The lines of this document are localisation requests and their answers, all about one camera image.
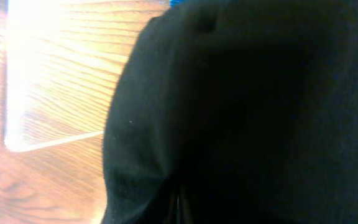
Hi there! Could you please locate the black garment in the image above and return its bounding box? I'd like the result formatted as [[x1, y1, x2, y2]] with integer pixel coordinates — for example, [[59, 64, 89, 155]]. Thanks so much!
[[102, 0, 358, 223]]

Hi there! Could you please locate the blue sequin garment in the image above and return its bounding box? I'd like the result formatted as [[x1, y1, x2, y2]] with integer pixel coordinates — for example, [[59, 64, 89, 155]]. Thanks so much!
[[169, 0, 185, 7]]

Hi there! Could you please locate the clear plastic storage bin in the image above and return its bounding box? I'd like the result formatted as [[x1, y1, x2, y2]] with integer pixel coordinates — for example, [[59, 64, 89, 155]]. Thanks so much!
[[4, 0, 170, 152]]

